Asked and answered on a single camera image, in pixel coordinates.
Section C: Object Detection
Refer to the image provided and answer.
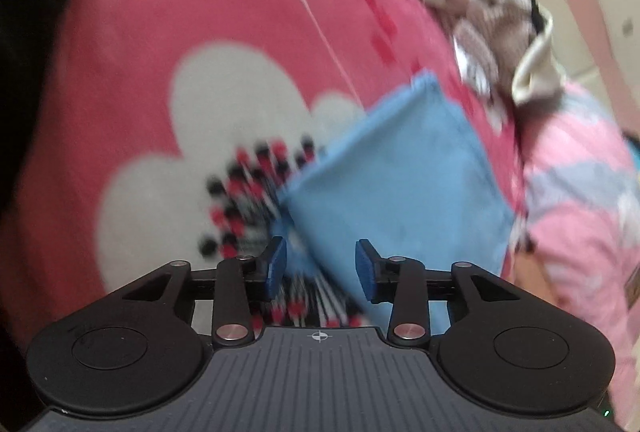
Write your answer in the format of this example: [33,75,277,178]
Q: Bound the houndstooth knit sweater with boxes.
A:
[450,0,538,113]

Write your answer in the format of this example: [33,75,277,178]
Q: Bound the pink grey floral quilt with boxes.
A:
[510,77,640,413]

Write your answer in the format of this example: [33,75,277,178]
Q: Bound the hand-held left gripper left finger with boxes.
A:
[122,236,288,347]

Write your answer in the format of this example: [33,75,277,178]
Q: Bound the blue printed t-shirt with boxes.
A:
[270,68,516,343]

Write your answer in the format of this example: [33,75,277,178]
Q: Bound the person's black trousers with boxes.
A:
[0,0,113,363]

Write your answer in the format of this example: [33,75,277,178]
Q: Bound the pink floral blanket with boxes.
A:
[10,0,531,353]

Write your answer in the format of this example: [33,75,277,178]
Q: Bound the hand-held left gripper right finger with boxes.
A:
[354,238,521,347]

